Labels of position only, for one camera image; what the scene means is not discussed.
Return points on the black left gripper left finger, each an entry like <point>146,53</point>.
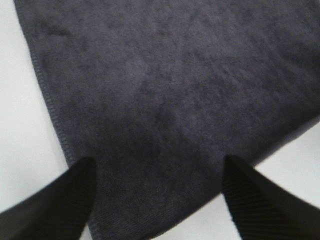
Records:
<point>59,211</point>

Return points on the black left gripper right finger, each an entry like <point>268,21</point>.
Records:
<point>262,210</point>

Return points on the dark grey towel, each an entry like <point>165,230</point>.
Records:
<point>160,91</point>

